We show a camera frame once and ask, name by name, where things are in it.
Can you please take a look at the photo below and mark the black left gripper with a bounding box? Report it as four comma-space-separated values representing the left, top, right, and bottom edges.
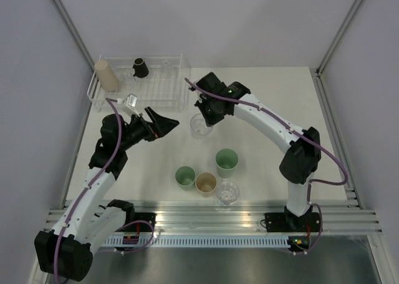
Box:
118, 106, 178, 151

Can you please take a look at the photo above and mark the clear faceted glass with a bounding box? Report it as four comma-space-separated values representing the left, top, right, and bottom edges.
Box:
190, 114, 213, 140
161, 57, 174, 71
122, 70, 135, 84
216, 180, 239, 206

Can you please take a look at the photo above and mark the tall green plastic cup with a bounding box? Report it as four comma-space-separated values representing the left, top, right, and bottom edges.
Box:
215, 149, 239, 179

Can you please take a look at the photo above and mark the short green plastic cup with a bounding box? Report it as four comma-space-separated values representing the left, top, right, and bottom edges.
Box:
175, 166, 196, 191

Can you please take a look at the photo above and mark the beige plastic cup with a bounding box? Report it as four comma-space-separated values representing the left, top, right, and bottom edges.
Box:
195, 173, 218, 197
94, 60, 120, 92

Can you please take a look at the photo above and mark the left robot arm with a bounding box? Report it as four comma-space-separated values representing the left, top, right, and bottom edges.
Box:
34, 106, 179, 282

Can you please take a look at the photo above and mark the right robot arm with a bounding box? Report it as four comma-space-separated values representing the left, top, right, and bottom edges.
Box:
191, 72, 321, 231

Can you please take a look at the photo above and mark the black brown cup holder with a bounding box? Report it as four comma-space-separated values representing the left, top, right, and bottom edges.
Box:
132, 57, 149, 78

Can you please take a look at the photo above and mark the white wire dish rack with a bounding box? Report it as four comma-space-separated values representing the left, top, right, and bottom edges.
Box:
87, 54, 190, 111

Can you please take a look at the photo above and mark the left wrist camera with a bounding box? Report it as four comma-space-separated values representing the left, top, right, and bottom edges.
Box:
117, 93, 140, 116

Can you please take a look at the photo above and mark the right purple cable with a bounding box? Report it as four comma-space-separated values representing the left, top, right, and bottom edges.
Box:
184, 77, 350, 255

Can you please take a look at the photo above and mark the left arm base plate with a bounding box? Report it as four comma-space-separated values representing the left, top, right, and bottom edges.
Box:
117, 212, 156, 235

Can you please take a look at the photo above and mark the right aluminium frame post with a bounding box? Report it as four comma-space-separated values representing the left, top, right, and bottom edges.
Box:
314, 0, 375, 76

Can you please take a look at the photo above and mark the aluminium frame post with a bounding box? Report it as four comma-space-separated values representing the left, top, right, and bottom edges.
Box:
50, 0, 94, 70
314, 0, 375, 76

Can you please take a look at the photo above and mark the white slotted cable duct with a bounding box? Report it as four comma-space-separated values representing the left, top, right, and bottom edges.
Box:
102, 235, 290, 249

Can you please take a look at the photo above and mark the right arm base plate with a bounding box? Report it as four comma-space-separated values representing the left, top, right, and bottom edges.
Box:
264, 212, 321, 233

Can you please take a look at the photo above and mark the aluminium mounting rail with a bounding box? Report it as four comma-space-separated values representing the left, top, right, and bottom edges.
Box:
43, 184, 384, 235

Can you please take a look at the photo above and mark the left aluminium frame post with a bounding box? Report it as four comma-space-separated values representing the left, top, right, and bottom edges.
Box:
50, 0, 94, 70

